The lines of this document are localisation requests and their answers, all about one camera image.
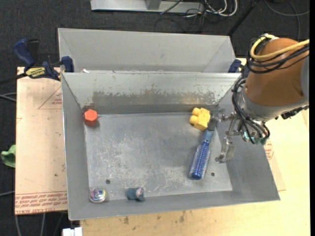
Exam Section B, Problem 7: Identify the blue round hairbrush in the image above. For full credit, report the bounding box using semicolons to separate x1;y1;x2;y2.
188;129;215;180

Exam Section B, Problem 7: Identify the grey metal bin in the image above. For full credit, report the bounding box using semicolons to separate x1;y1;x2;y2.
58;28;281;221

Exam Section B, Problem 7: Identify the small teal toy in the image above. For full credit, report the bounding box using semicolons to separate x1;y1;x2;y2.
126;187;146;202

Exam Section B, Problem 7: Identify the brown cardboard board red print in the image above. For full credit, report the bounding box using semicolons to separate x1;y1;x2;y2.
14;66;287;215

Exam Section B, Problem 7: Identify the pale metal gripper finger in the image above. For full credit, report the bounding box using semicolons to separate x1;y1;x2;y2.
227;139;237;161
215;137;231;164

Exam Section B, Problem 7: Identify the orange hexagonal block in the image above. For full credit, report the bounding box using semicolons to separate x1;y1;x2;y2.
84;109;99;126

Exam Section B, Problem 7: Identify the yellow toy building brick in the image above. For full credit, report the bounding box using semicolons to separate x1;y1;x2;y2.
189;107;212;132

